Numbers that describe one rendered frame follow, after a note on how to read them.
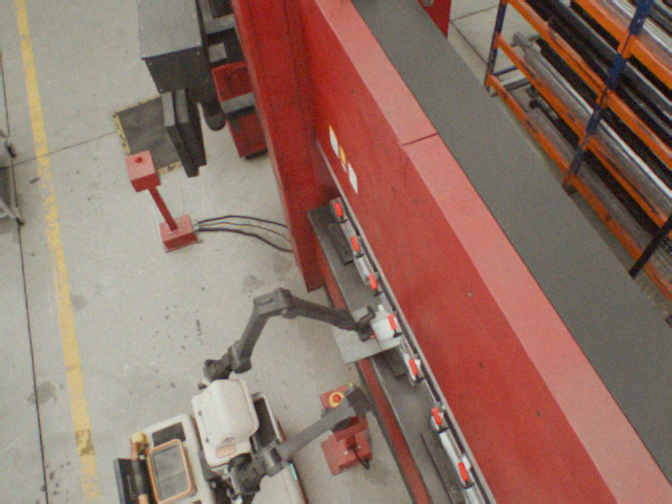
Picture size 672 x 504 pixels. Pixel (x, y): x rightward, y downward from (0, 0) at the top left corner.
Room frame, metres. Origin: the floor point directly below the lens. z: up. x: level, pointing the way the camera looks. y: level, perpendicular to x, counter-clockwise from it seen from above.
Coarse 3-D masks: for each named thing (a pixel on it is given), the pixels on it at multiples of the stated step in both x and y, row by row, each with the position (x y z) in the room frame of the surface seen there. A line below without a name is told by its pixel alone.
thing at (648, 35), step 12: (600, 0) 2.51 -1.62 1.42; (612, 0) 2.44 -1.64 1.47; (624, 0) 2.42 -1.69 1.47; (636, 0) 2.44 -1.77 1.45; (660, 0) 2.39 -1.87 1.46; (612, 12) 2.41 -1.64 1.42; (624, 12) 2.34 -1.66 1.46; (660, 12) 2.32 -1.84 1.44; (624, 24) 2.31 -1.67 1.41; (648, 24) 2.22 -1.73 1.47; (660, 24) 2.23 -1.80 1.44; (648, 36) 2.15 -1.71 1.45; (660, 36) 2.12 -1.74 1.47; (660, 48) 2.07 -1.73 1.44
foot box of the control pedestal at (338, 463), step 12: (360, 432) 0.84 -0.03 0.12; (324, 444) 0.84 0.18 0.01; (336, 444) 0.80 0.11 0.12; (360, 444) 0.78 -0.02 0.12; (324, 456) 0.77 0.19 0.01; (336, 456) 0.74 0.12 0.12; (348, 456) 0.73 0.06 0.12; (360, 456) 0.72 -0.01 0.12; (336, 468) 0.70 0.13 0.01; (348, 468) 0.69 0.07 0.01
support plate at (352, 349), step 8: (376, 312) 1.14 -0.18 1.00; (384, 312) 1.13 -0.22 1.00; (376, 320) 1.10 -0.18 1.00; (336, 328) 1.09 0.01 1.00; (336, 336) 1.05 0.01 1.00; (344, 336) 1.04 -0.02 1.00; (352, 336) 1.04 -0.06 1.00; (392, 336) 1.01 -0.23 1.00; (344, 344) 1.01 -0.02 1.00; (352, 344) 1.00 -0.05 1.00; (360, 344) 0.99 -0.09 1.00; (368, 344) 0.99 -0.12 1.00; (376, 344) 0.98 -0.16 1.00; (384, 344) 0.98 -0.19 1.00; (392, 344) 0.97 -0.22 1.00; (344, 352) 0.97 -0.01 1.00; (352, 352) 0.96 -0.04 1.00; (360, 352) 0.96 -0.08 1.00; (368, 352) 0.95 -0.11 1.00; (376, 352) 0.95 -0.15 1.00; (344, 360) 0.93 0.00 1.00; (352, 360) 0.93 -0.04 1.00
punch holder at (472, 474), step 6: (468, 474) 0.35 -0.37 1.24; (474, 474) 0.34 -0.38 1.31; (468, 480) 0.34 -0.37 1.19; (474, 480) 0.33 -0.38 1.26; (480, 480) 0.31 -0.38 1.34; (474, 486) 0.31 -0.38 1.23; (480, 486) 0.30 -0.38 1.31; (474, 492) 0.30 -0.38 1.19; (480, 492) 0.29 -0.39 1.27; (486, 492) 0.27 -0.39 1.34; (480, 498) 0.27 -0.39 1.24; (486, 498) 0.26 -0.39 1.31
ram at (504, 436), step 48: (336, 96) 1.51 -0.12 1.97; (384, 192) 1.10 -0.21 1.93; (384, 240) 1.10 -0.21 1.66; (432, 240) 0.79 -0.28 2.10; (432, 288) 0.75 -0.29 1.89; (432, 336) 0.71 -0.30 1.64; (480, 336) 0.52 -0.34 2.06; (480, 384) 0.47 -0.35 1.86; (480, 432) 0.40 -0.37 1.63; (528, 432) 0.29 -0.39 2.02; (528, 480) 0.22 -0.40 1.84
